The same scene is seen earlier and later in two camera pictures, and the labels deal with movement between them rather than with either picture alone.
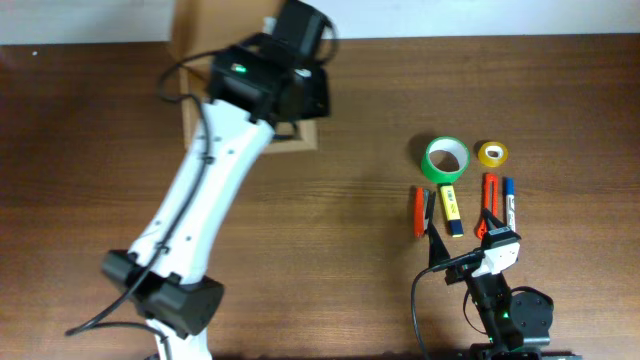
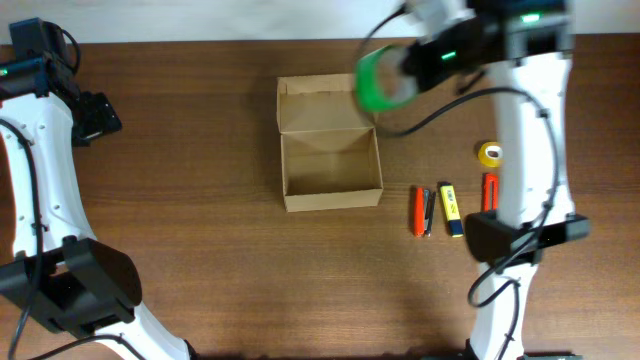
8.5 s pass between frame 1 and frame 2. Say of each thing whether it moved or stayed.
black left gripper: moved
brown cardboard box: moved
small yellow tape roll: stayed
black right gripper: moved
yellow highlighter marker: stayed
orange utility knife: stayed
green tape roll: moved
